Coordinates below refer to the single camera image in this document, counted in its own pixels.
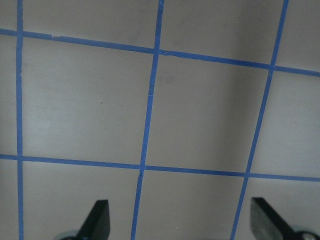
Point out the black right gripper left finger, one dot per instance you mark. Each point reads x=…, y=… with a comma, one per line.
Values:
x=97, y=224

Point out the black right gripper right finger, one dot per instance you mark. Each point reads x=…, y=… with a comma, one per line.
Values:
x=267, y=224

